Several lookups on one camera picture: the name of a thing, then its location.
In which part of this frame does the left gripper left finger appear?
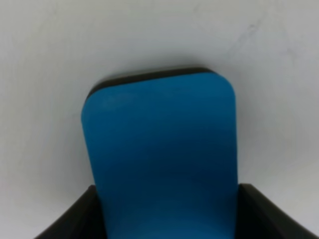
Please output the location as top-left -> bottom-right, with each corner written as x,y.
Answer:
37,185 -> 107,239

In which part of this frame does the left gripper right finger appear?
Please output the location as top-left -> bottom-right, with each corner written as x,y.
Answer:
235,184 -> 318,239

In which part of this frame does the blue board eraser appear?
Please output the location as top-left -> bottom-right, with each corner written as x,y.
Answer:
81,68 -> 238,239

